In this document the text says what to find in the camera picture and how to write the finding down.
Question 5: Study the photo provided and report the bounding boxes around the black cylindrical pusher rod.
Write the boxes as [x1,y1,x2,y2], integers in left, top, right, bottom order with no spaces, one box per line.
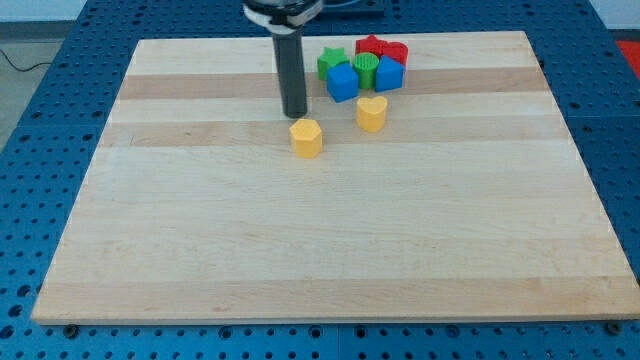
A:
[272,25,307,118]

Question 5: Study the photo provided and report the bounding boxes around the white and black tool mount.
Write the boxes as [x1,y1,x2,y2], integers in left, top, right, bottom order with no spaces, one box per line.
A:
[242,0,324,35]

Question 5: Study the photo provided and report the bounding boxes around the yellow hexagon block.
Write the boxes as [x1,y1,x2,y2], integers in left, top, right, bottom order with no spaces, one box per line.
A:
[289,118,323,158]

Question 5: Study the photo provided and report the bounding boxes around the green star block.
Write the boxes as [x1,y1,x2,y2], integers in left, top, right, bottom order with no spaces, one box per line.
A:
[317,47,350,81]

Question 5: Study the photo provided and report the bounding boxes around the blue cube block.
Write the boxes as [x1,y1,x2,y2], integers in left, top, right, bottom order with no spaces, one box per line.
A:
[327,63,359,103]

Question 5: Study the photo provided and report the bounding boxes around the green cylinder block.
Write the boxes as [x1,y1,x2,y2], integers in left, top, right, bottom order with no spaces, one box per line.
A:
[353,52,379,89]

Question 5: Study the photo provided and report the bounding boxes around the red star block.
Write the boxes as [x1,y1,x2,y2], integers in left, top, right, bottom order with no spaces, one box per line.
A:
[355,34,387,58]

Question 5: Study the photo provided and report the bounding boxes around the yellow heart block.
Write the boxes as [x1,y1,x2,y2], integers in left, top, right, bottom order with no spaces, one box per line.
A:
[356,96,388,133]

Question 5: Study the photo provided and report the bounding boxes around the blue pentagon block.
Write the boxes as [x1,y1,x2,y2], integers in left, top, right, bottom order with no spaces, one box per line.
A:
[375,55,405,92]

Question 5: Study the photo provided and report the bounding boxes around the red cylinder block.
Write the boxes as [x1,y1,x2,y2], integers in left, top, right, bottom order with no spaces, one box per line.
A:
[382,41,409,66]

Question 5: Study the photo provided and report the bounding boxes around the wooden board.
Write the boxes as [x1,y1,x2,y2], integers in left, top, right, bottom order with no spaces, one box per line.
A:
[32,31,639,325]

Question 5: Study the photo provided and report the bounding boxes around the black cable on floor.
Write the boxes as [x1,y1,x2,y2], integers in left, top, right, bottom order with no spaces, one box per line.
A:
[0,48,53,73]

